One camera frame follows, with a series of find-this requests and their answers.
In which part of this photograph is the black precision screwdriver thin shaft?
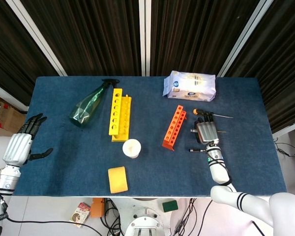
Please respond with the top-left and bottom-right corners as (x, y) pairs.
(190, 128), (227, 134)

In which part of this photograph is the white paper cup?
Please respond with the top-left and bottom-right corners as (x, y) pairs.
(122, 139), (142, 159)

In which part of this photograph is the brown cardboard box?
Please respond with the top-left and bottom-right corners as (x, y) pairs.
(0, 92), (28, 136)

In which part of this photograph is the yellow sponge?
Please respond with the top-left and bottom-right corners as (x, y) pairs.
(107, 166), (129, 195)

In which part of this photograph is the orange tool holder rack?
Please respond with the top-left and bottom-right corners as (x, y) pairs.
(161, 105), (188, 150)

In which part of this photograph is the dark pleated curtain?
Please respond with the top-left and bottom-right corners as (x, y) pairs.
(0, 0), (295, 133)

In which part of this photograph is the black orange handle screwdriver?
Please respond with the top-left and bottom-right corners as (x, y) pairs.
(192, 109), (234, 119)

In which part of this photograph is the green transparent spray bottle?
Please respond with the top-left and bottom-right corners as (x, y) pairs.
(68, 78), (120, 128)

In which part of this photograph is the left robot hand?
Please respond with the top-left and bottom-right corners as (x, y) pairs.
(2, 113), (54, 169)

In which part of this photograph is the black floor cable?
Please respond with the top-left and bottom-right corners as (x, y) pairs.
(2, 213), (103, 236)

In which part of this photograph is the green sponge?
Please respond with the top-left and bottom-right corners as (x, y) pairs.
(162, 200), (179, 213)

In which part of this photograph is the printed snack box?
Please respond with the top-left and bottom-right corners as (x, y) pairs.
(69, 202), (91, 228)

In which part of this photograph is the blue table cloth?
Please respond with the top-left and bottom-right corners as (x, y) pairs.
(12, 75), (287, 198)

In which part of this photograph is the white frame post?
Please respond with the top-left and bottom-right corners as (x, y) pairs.
(6, 0), (68, 77)
(216, 0), (279, 78)
(138, 0), (152, 77)

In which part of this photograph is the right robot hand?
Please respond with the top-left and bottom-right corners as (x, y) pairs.
(191, 114), (219, 145)

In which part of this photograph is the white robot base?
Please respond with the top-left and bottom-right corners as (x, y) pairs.
(124, 198), (173, 236)

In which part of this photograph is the white wet wipes pack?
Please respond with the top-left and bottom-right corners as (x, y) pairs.
(163, 70), (216, 102)

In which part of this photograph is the yellow plastic test tube rack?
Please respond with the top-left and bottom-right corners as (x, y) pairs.
(108, 88), (133, 143)

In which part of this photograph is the orange box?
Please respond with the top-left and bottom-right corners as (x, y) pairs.
(90, 198), (107, 218)

